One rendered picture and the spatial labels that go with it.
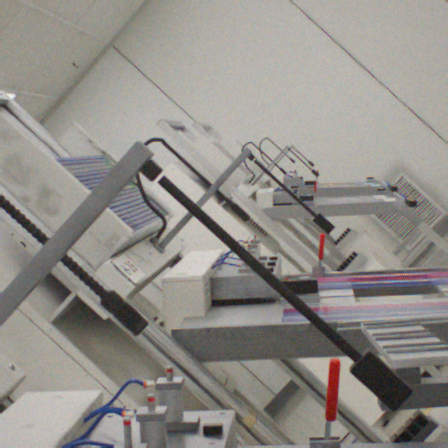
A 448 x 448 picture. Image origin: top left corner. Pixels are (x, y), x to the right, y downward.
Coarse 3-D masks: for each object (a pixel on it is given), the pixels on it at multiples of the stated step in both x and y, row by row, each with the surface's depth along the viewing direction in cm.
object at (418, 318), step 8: (344, 320) 140; (352, 320) 139; (360, 320) 139; (368, 320) 138; (376, 320) 138; (384, 320) 138; (392, 320) 138; (400, 320) 138; (408, 320) 138; (416, 320) 138; (424, 320) 138; (432, 320) 138; (440, 320) 138; (344, 328) 139; (352, 328) 139
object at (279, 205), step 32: (160, 128) 534; (192, 160) 549; (224, 160) 547; (160, 192) 541; (192, 192) 540; (224, 192) 549; (256, 192) 607; (384, 192) 599; (192, 224) 541; (224, 224) 540; (256, 224) 596; (288, 224) 608; (416, 224) 527; (224, 256) 541; (288, 256) 605; (352, 256) 586; (352, 384) 541
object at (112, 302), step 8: (104, 296) 92; (112, 296) 92; (120, 296) 93; (104, 304) 92; (112, 304) 92; (120, 304) 92; (128, 304) 93; (112, 312) 92; (120, 312) 92; (128, 312) 92; (136, 312) 93; (120, 320) 92; (128, 320) 92; (136, 320) 92; (144, 320) 93; (128, 328) 93; (136, 328) 92; (144, 328) 92
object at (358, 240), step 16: (208, 128) 752; (224, 144) 692; (240, 144) 725; (256, 176) 677; (288, 176) 717; (304, 192) 680; (320, 192) 679; (336, 192) 678; (352, 192) 677; (368, 192) 676; (304, 224) 678; (336, 240) 731; (352, 240) 708; (368, 240) 679; (336, 256) 677; (384, 256) 679; (416, 256) 673
